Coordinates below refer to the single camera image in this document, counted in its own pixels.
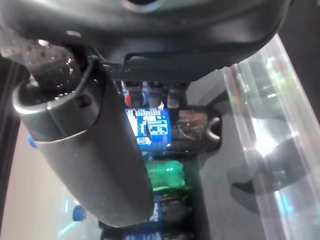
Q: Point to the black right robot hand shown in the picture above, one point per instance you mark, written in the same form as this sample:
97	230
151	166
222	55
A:
160	37

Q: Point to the Pepsi cola bottle blue cap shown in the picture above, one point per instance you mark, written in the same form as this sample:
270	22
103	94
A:
128	98
152	130

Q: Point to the dark green soda bottle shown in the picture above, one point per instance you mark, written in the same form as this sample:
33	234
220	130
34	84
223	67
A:
165	175

